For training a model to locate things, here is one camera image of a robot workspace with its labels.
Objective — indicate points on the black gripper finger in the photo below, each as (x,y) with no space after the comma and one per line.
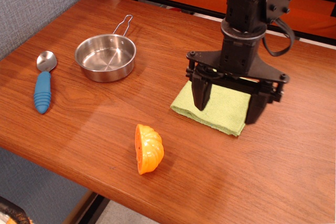
(257,104)
(201,90)

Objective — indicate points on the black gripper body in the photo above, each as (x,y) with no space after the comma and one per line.
(237,65)

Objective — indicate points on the green cloth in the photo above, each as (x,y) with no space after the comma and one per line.
(225,111)

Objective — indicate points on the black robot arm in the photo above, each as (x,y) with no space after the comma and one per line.
(238,65)

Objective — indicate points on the orange plastic half fruit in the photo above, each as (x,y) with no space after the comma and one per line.
(149,149)

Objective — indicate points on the small steel pan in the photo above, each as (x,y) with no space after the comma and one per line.
(107,57)

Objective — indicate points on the orange object bottom left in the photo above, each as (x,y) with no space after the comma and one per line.
(11,221)

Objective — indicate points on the spoon with blue handle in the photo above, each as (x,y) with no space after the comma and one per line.
(46,62)

